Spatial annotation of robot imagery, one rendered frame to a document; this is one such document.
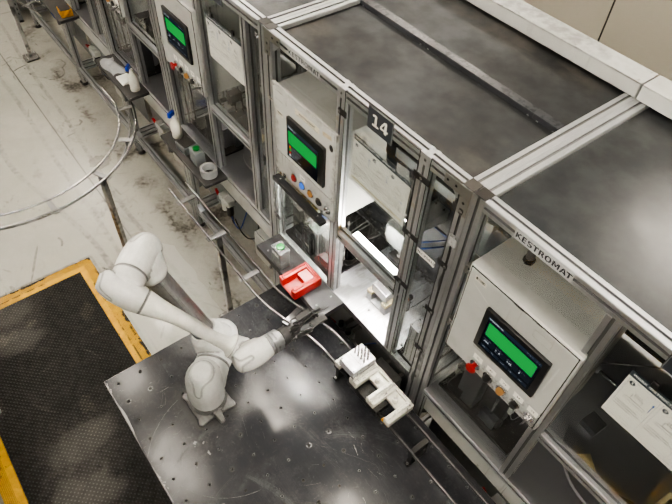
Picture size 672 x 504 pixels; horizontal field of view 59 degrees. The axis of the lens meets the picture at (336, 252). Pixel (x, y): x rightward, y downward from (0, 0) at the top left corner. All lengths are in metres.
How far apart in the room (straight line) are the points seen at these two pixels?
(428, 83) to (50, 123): 3.99
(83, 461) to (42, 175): 2.38
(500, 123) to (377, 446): 1.47
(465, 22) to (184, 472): 2.15
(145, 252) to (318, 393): 1.04
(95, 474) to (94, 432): 0.24
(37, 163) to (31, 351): 1.75
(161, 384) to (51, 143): 2.95
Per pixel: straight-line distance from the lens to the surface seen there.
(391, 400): 2.61
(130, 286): 2.27
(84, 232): 4.56
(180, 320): 2.32
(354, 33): 2.39
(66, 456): 3.64
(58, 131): 5.49
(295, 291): 2.76
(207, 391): 2.60
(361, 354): 2.58
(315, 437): 2.72
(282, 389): 2.82
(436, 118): 2.00
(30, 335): 4.11
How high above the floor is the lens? 3.19
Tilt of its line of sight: 50 degrees down
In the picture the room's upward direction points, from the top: 4 degrees clockwise
